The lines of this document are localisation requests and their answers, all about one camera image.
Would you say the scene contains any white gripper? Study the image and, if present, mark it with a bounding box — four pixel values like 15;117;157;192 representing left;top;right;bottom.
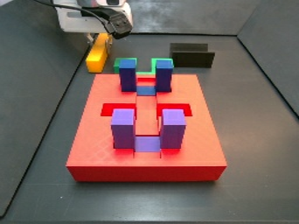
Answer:
53;0;134;55

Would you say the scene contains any yellow long block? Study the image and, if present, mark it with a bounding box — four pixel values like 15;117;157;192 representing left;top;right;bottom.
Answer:
86;33;109;74

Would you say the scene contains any red slotted board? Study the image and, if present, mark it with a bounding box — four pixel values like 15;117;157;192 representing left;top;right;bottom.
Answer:
67;74;227;182

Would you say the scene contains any dark blue U block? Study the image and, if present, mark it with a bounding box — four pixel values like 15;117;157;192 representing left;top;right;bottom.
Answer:
119;59;174;96

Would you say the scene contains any green stepped block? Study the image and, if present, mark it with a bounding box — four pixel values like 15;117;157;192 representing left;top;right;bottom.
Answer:
114;58;174;75

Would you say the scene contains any purple U block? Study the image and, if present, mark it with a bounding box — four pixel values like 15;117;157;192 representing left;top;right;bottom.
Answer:
111;108;187;152

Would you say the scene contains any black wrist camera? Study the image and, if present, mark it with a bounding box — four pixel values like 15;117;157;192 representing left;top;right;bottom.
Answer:
81;7;134;39

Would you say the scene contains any black angle bracket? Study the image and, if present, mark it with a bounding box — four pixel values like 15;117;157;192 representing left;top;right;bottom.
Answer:
170;43;215;68

